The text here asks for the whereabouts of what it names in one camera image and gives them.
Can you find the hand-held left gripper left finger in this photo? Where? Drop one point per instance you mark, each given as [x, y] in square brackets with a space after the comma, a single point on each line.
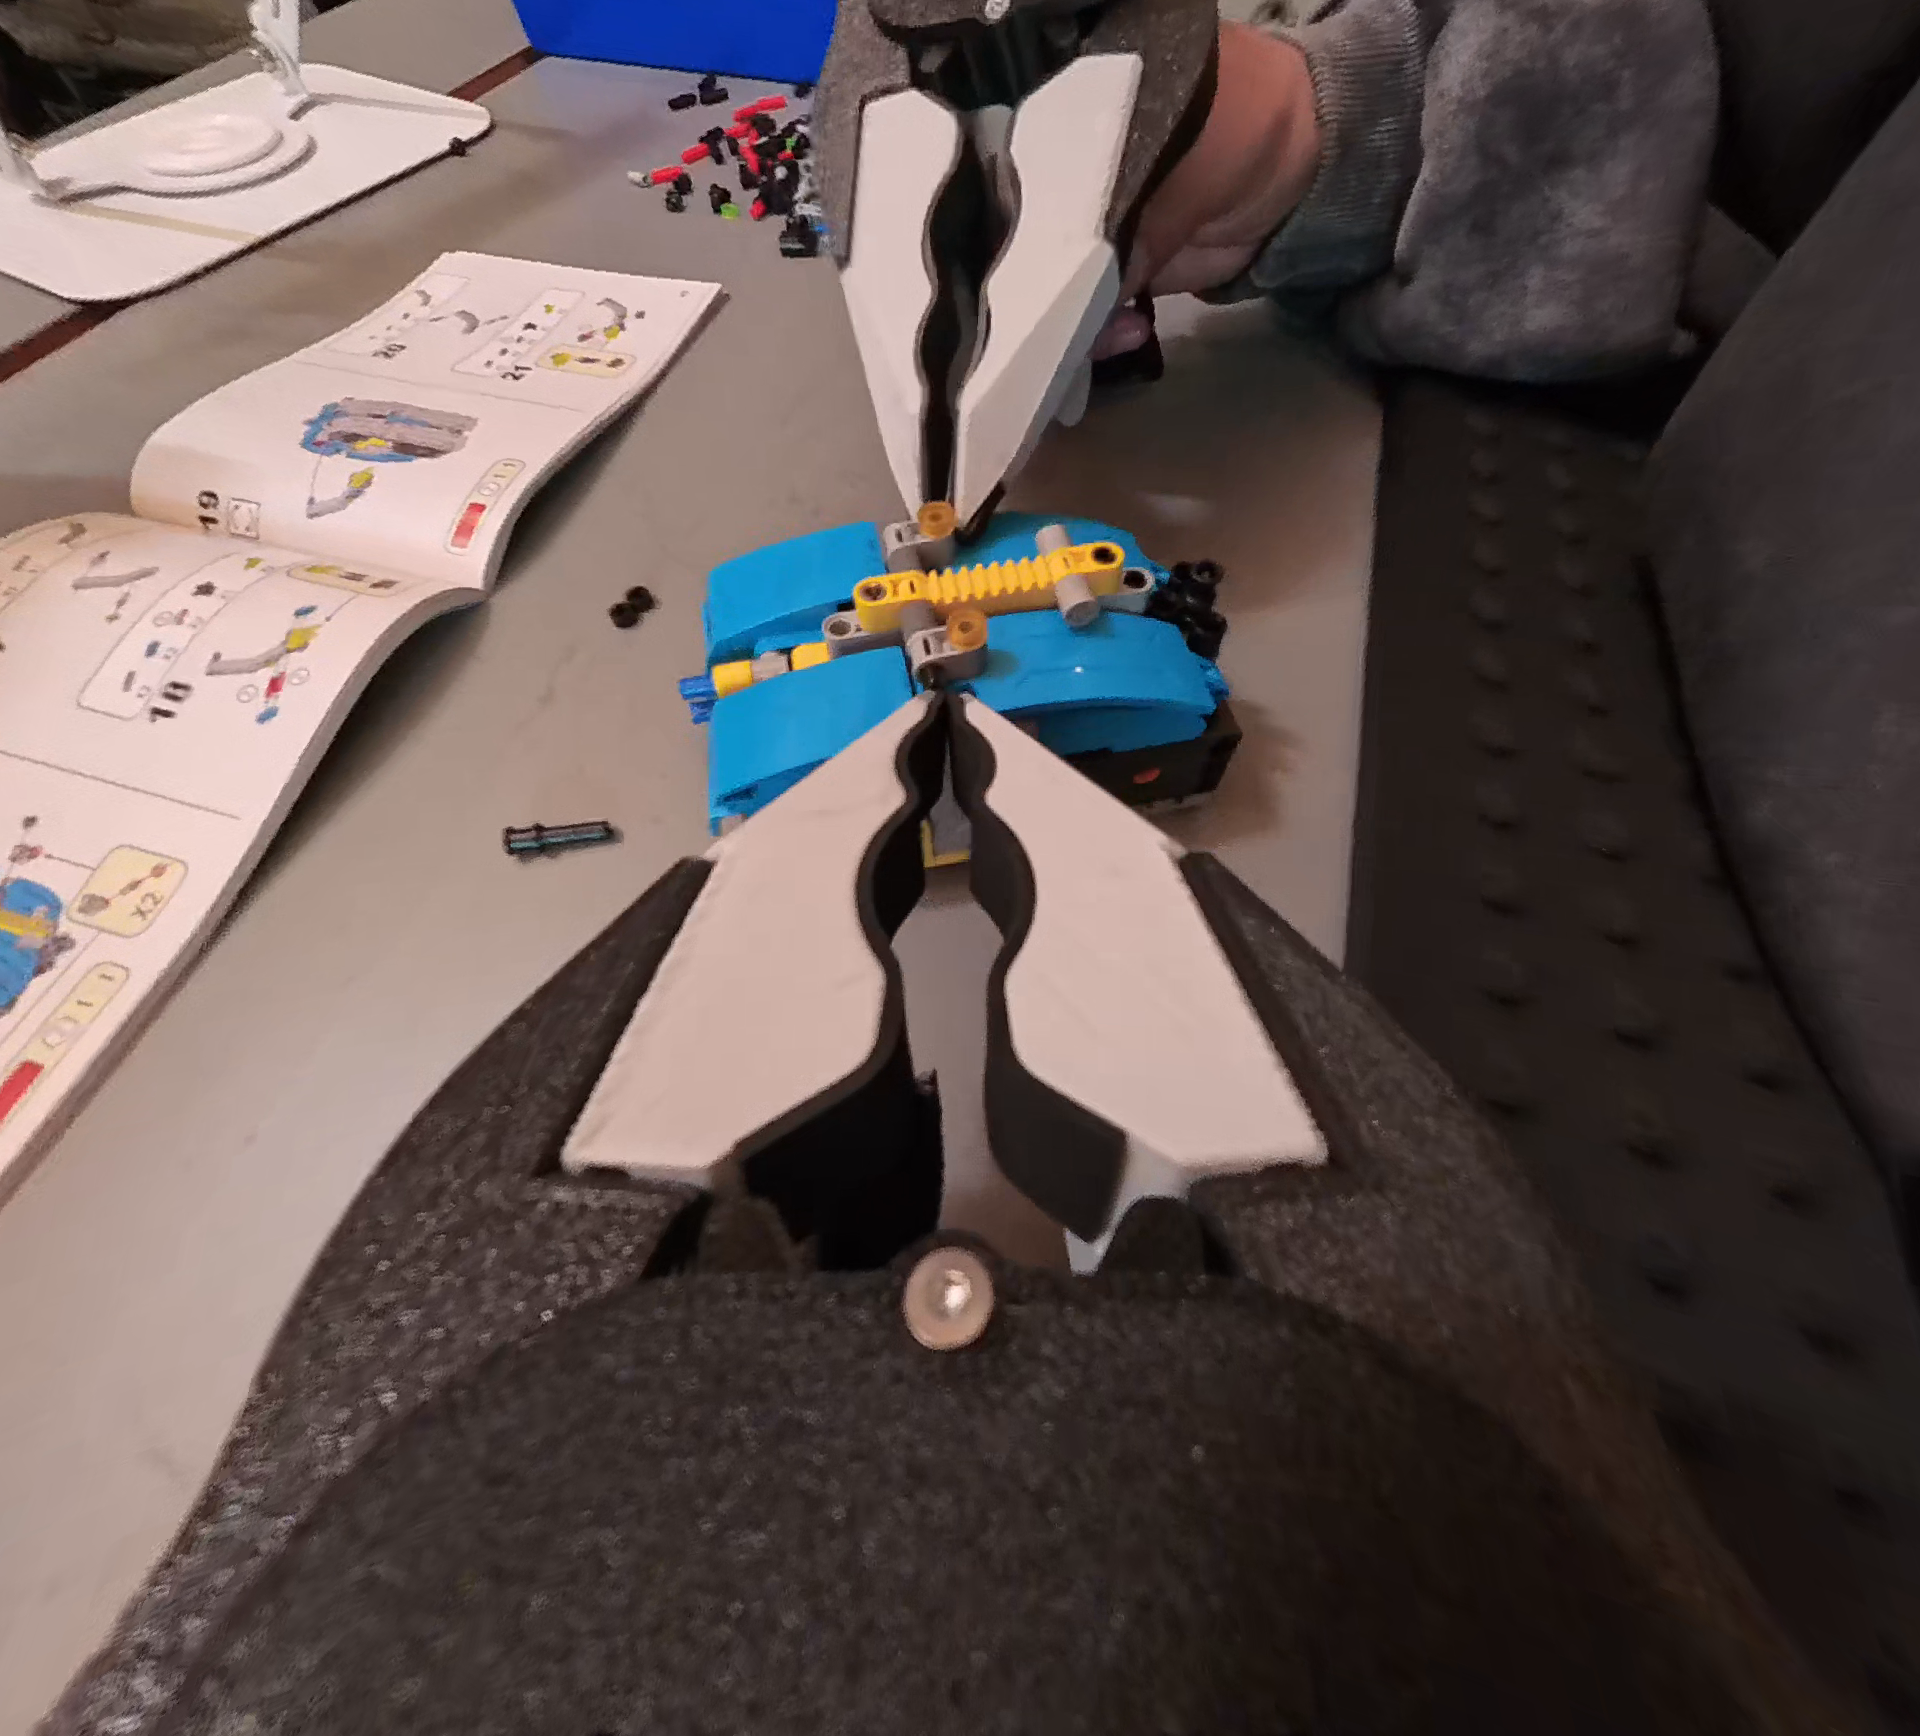
[736, 1016]

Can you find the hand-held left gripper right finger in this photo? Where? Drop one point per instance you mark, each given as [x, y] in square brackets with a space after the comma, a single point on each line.
[1155, 1016]

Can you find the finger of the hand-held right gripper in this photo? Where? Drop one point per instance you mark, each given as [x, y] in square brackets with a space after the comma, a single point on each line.
[894, 235]
[1065, 235]

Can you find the blue brick toy car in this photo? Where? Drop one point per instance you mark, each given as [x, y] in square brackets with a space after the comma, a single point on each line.
[780, 596]

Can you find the person's right forearm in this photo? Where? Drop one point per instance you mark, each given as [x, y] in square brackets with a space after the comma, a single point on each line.
[1501, 116]

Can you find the grey desk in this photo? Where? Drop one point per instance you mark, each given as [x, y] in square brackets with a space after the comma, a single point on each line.
[450, 986]

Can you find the person's right hand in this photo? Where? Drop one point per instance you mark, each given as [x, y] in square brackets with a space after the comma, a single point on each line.
[1245, 161]

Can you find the pile of small brick parts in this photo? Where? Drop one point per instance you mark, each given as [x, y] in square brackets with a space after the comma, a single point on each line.
[749, 161]

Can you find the black brick axle pin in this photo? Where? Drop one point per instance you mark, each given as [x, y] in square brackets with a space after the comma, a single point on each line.
[564, 835]

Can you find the dark dotted cloth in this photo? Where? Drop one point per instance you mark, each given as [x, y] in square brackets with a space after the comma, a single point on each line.
[1501, 792]

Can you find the black double connector piece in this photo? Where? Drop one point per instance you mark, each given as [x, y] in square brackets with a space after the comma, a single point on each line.
[635, 608]

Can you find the open instruction booklet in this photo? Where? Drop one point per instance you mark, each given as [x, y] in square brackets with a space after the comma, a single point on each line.
[225, 655]

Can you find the white adjustable stand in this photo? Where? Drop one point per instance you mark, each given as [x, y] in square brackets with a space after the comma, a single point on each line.
[195, 174]

